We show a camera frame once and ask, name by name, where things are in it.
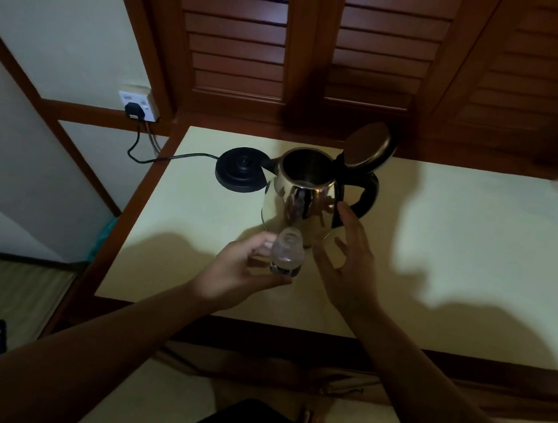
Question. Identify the person's right hand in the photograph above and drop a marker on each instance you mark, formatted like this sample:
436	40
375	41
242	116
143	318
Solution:
354	276

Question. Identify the person's left hand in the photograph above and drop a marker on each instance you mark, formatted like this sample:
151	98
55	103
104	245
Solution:
225	275

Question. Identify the person's left thumb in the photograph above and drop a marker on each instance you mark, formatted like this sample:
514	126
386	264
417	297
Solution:
271	281

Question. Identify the person's right thumb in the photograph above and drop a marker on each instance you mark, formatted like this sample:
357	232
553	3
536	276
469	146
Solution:
324	266

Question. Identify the small clear plastic bottle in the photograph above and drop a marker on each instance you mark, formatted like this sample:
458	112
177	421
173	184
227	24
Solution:
287	249

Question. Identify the person's left forearm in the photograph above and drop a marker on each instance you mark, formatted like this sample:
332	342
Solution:
80	352

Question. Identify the person's right forearm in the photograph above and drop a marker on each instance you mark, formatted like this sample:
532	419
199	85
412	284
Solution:
429	393

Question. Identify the stainless steel electric kettle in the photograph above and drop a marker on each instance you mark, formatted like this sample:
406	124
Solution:
311	192

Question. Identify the black kettle base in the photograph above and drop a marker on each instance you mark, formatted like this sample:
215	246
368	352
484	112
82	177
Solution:
239	170

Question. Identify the wooden-framed table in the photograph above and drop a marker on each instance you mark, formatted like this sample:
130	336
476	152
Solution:
476	269

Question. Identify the teal cloth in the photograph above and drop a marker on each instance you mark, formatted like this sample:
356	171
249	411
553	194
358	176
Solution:
103	240

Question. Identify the black power plug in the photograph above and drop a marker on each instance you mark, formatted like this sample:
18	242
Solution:
134	110

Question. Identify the wooden louvered shutter panel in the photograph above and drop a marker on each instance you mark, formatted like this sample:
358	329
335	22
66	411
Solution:
386	46
235	35
536	81

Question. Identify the white wall socket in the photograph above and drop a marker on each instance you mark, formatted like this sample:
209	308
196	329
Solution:
144	100

